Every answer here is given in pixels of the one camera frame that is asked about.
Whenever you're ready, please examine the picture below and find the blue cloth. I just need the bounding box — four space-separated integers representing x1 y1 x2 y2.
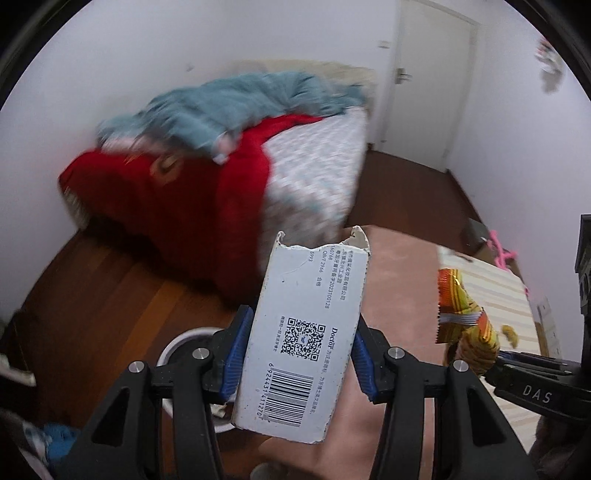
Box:
44 422 81 462

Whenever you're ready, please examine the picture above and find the brown cardboard box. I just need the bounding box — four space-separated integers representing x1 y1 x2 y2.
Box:
466 217 497 259

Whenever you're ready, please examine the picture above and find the white door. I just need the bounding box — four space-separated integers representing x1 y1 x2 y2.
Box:
379 0 478 174

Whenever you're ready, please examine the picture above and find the wall decoration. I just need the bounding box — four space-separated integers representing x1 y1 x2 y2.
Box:
536 39 564 93

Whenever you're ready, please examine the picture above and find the pink plastic object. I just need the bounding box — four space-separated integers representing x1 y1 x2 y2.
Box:
480 229 520 268

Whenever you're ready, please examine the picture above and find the white cardboard box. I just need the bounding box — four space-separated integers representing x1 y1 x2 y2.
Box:
231 226 371 445

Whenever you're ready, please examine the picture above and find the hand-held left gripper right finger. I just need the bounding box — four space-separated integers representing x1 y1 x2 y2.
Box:
352 314 539 480

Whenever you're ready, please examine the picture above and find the white round bin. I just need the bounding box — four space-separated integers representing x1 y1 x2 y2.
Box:
157 327 236 435

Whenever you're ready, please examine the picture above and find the grey white checked mattress cover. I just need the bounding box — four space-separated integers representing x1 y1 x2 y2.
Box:
261 108 370 278

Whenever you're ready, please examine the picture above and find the striped tablecloth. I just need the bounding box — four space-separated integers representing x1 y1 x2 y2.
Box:
436 247 561 462

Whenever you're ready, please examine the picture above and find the orange snack packet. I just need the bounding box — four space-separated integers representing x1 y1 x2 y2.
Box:
434 268 520 376

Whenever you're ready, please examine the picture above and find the person's right forearm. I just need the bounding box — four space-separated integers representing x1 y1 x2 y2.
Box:
529 413 591 480

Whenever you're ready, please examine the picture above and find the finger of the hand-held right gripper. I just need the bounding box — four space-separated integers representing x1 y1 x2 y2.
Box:
496 351 562 361
503 360 578 373

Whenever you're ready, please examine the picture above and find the teal quilt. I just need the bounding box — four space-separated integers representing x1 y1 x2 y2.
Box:
97 71 365 164

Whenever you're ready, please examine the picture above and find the red blanket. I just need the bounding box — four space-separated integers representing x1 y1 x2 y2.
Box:
58 115 324 296

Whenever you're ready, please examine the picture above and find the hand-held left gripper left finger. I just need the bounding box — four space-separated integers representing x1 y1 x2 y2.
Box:
58 305 256 480

